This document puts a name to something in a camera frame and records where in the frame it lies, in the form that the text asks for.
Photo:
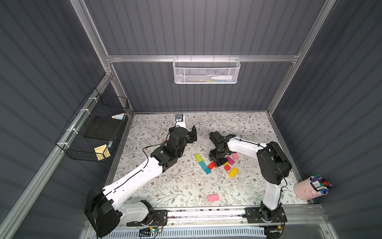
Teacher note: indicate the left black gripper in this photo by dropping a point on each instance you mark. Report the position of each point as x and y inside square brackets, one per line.
[189, 136]

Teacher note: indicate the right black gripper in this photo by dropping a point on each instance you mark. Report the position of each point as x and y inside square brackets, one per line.
[220, 143]

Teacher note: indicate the magenta block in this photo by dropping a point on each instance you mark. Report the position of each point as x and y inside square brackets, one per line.
[230, 160]

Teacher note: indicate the red block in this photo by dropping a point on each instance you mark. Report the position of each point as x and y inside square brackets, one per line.
[212, 165]

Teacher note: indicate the lime green block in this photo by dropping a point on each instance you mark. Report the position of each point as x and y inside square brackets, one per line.
[199, 158]

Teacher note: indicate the teal rectangular block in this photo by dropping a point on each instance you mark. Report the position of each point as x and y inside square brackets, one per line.
[203, 165]

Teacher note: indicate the pink block bottom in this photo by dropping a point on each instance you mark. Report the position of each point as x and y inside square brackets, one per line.
[213, 198]

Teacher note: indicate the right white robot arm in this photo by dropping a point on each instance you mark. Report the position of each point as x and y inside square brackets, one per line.
[274, 166]

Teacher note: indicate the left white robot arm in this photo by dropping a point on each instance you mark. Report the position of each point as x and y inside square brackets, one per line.
[105, 208]

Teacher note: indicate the pastel eraser blocks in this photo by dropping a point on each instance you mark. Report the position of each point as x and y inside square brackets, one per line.
[119, 116]

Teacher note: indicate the small red cube right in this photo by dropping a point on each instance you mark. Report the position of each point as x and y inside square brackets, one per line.
[227, 168]

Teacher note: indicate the white bottle in basket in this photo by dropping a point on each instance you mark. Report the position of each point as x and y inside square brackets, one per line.
[222, 78]

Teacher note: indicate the black pad in basket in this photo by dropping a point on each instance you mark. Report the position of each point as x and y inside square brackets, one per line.
[102, 128]

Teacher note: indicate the yellow sticky note pad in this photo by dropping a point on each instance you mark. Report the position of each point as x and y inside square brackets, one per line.
[102, 152]

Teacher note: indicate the pink marker cup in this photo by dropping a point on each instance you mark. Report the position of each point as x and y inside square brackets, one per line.
[312, 187]

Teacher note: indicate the white wire mesh basket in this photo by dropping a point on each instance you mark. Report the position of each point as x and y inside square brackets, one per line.
[200, 70]

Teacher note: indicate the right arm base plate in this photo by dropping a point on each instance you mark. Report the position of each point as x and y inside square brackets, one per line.
[255, 215]

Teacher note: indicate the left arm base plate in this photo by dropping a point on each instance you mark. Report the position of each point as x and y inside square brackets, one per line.
[158, 218]

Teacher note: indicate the black wire basket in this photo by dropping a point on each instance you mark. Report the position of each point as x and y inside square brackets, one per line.
[72, 140]

